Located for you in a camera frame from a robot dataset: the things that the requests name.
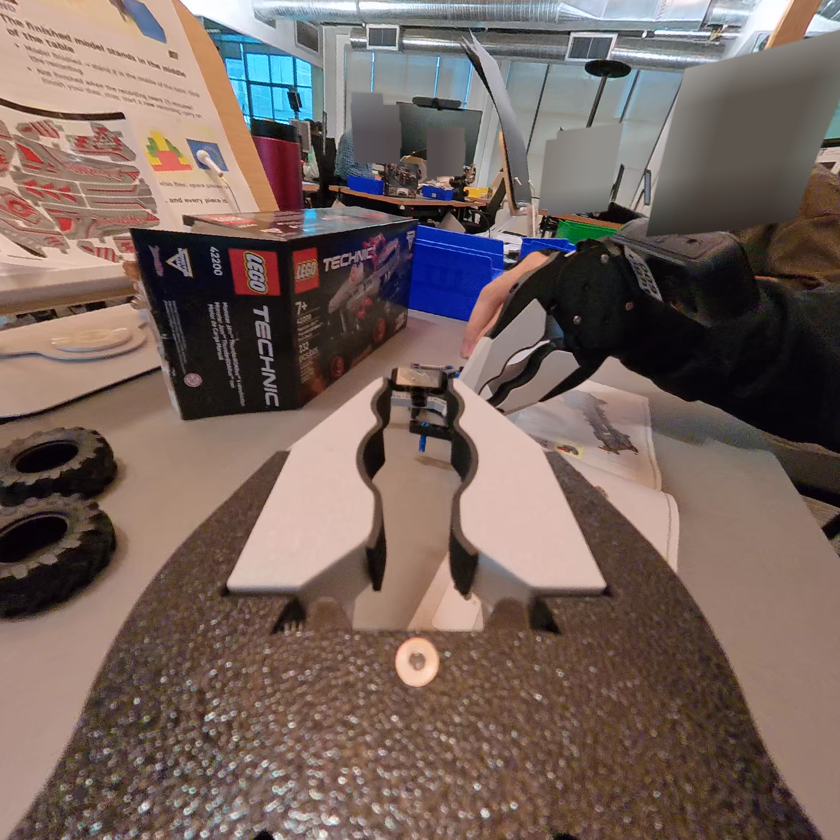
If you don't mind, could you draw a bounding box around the partly built toy vehicle chassis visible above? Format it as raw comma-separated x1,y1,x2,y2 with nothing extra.
388,361,462,455

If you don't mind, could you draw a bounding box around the white plastic tray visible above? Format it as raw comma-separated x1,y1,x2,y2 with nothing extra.
0,304,163,419

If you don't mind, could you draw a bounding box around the black toy set box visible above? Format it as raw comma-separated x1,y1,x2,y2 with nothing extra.
130,209,419,421

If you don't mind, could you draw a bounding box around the wooden background desk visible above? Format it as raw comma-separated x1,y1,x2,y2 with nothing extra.
303,184,487,211

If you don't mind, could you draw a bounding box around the wooden display board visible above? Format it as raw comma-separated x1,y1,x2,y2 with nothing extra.
172,0,281,214

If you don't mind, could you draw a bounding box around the person's right forearm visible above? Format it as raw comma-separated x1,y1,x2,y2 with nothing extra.
607,276,840,455

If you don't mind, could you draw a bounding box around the person's right hand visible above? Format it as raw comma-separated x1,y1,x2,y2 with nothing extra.
461,252,550,359

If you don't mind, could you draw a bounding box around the silver ceiling duct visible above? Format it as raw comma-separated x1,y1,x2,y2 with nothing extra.
252,0,713,61

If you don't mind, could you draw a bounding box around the instruction booklet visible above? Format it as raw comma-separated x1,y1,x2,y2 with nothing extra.
410,379,681,631

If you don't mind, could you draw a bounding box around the red grey sticker sheet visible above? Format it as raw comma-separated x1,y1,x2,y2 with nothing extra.
0,98,162,265

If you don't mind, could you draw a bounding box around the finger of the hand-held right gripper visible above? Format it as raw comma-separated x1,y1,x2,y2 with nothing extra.
467,301,564,396
504,346,584,413

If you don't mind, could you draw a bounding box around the printed instruction sheet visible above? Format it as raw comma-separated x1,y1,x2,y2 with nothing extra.
0,0,261,271

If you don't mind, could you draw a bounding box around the black rubber toy tire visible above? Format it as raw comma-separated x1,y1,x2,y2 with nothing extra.
0,427,119,508
0,495,118,619

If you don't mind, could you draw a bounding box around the green plastic bin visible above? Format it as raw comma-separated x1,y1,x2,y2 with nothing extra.
554,217,624,248

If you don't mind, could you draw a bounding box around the maroon tumbler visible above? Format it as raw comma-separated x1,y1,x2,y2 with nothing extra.
252,119,305,211

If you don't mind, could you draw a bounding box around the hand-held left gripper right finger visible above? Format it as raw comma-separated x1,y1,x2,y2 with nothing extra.
448,377,608,632

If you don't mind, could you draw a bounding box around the black computer monitor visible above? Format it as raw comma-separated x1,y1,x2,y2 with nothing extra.
397,101,484,166

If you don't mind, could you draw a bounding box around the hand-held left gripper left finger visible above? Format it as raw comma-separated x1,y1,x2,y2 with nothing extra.
226,376,399,632

